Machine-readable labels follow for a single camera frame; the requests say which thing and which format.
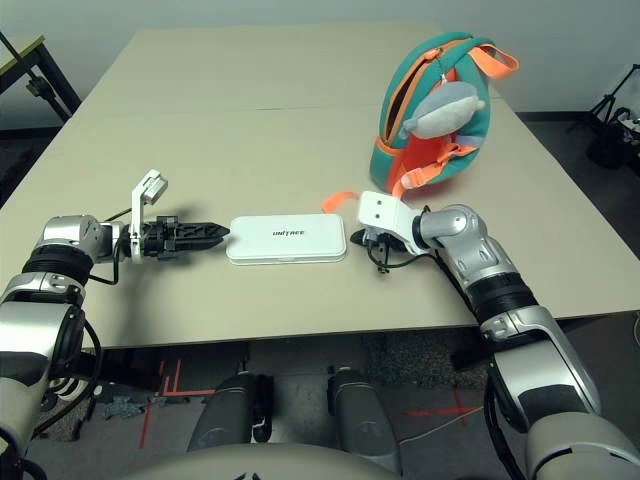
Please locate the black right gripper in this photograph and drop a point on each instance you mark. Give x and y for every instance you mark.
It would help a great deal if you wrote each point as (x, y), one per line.
(385, 245)

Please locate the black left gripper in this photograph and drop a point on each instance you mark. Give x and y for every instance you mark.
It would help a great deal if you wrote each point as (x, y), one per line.
(162, 237)

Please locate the white Unitree box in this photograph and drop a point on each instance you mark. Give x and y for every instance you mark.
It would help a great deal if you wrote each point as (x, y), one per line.
(285, 245)

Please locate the teal orange backpack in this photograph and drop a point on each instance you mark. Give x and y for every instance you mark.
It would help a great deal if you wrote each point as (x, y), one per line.
(382, 167)

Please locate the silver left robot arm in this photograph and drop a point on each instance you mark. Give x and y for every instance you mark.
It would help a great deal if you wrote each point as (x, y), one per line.
(65, 232)

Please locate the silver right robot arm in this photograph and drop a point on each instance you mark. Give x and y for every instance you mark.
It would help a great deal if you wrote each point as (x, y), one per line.
(480, 250)

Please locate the dark grey floor mat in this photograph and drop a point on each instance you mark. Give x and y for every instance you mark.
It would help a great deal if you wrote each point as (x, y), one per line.
(420, 360)

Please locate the grey plush dolphin charm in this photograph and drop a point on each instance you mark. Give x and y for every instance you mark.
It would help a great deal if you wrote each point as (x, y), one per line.
(445, 112)

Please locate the dark grey right robot leg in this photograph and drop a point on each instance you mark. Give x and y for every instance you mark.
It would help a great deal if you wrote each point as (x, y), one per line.
(362, 420)

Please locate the dark grey robot leg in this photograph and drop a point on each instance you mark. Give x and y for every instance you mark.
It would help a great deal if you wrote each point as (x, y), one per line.
(225, 420)
(362, 420)

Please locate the dark grey left robot leg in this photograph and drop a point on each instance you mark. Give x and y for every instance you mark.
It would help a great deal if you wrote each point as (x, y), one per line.
(225, 420)

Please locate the white black round caster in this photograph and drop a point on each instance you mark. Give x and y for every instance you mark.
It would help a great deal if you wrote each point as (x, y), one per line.
(65, 389)

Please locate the black framed side table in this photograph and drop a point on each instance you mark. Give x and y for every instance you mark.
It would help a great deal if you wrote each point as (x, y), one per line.
(57, 82)

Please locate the black pole with clamp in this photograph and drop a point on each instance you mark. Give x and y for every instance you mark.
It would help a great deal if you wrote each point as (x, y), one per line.
(37, 86)

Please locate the beige robot torso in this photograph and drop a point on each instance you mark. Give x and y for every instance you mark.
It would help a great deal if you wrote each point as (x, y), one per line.
(260, 465)

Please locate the black bag with white items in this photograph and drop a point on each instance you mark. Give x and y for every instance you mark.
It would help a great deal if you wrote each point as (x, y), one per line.
(607, 145)

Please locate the black tripod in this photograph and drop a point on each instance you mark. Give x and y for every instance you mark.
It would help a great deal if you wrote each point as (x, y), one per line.
(611, 95)

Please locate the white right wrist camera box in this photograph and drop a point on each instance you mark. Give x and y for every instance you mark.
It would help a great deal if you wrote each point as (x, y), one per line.
(385, 210)

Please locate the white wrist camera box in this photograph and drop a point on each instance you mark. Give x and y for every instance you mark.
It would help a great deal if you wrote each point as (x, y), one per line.
(152, 186)
(385, 210)

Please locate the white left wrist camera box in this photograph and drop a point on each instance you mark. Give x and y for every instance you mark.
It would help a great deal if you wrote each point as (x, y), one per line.
(152, 186)

